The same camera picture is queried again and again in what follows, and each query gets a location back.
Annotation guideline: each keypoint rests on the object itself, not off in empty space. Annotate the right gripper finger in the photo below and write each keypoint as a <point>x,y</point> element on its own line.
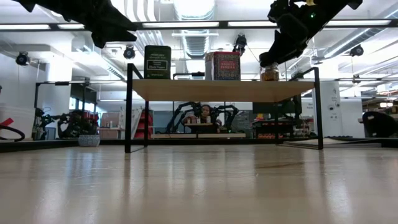
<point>284,51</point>

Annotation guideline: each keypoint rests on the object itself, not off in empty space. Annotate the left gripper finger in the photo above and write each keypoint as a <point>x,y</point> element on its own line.
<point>115,18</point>
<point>109,39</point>

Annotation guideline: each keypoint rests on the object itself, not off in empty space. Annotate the dark green pepper tin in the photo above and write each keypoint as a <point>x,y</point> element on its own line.
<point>157,68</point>

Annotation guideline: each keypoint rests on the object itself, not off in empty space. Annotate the paprika tin red lid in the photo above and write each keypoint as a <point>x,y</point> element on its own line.
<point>222,67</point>

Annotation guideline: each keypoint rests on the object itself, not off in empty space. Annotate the black background robot arm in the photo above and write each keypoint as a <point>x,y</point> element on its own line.
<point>186,105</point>
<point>231,110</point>

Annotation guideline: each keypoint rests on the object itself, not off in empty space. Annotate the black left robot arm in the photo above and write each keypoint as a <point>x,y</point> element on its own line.
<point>46,3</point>

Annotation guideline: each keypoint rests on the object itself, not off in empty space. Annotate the black background robot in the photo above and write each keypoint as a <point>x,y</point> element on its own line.
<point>76,124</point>

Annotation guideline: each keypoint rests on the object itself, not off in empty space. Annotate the red tool cabinet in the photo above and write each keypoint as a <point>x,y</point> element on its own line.
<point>146,124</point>

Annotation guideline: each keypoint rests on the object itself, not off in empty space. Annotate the person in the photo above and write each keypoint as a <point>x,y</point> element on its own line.
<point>206,112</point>

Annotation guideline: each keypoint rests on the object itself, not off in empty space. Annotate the small round grey pot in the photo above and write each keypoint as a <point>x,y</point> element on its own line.
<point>89,140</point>

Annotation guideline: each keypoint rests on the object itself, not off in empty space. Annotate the light wooden background table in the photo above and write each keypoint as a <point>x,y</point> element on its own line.
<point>174,136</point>

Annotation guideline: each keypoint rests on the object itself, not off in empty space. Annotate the black office chair base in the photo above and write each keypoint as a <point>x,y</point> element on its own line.
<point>377,124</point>

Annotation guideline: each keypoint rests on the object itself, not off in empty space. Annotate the black ceiling-mounted camera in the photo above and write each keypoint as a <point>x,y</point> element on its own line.
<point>129,53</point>
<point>22,59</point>
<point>357,50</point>
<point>240,42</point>

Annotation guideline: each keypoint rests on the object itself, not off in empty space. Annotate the silver ventilation duct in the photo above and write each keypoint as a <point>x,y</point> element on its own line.
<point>195,43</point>

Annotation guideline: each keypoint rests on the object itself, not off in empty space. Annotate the black aluminium table frame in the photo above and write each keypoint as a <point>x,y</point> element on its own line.
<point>37,145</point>

